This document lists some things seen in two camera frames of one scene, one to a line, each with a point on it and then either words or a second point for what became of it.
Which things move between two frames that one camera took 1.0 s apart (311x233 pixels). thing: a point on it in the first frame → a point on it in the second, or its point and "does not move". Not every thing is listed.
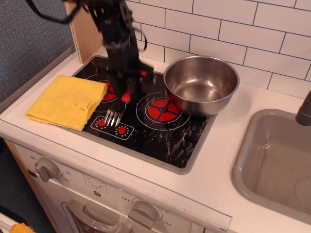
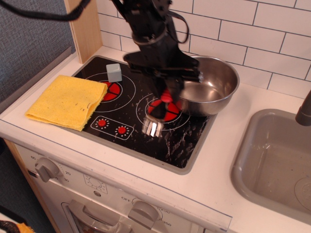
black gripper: x=124 y=64 → x=169 y=67
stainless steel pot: x=200 y=86 does not move
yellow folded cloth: x=68 y=101 does not move
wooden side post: x=86 y=32 does not move
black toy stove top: x=153 y=127 does not move
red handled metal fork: x=114 y=115 → x=153 y=125
